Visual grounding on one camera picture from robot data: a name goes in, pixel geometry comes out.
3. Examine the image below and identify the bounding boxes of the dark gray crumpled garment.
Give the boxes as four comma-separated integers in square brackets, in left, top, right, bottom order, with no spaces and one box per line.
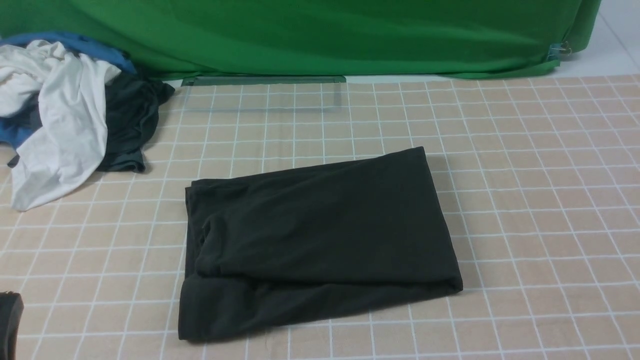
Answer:
[6,70,176,175]

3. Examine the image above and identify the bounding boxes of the black object at edge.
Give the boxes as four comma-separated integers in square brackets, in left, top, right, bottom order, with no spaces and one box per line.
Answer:
[0,291,25,360]

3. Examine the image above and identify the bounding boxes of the white crumpled shirt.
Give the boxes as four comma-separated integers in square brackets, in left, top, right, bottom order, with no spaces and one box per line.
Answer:
[0,39,121,212]

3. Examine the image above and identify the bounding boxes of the dark gray long-sleeved shirt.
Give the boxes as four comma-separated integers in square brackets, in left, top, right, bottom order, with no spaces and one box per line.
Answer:
[177,146,464,344]

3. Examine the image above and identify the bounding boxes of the gray-green metal bar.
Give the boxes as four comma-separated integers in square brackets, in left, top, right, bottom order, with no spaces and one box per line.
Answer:
[180,75,346,87]

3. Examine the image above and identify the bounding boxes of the beige checkered tablecloth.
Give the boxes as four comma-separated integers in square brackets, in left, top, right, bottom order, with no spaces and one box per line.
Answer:
[0,75,640,360]

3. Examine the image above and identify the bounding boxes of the metal binder clip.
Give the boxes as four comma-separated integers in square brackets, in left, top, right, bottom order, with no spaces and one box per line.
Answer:
[546,41,573,62]

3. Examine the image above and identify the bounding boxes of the green backdrop cloth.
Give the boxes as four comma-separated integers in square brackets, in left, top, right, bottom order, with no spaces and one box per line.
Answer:
[1,0,601,80]

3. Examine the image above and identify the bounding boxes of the blue crumpled garment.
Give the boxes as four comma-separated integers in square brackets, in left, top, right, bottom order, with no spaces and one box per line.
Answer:
[1,31,138,149]

